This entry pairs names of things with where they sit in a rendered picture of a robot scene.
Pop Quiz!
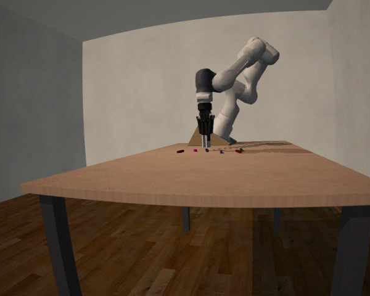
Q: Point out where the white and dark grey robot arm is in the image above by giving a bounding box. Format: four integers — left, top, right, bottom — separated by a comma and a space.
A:
195, 36, 279, 141

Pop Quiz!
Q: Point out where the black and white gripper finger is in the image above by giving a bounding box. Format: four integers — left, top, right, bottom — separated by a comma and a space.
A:
203, 113, 215, 147
196, 114, 206, 147

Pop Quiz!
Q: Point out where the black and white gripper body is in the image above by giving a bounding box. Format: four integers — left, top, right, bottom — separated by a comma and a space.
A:
198, 103, 212, 120

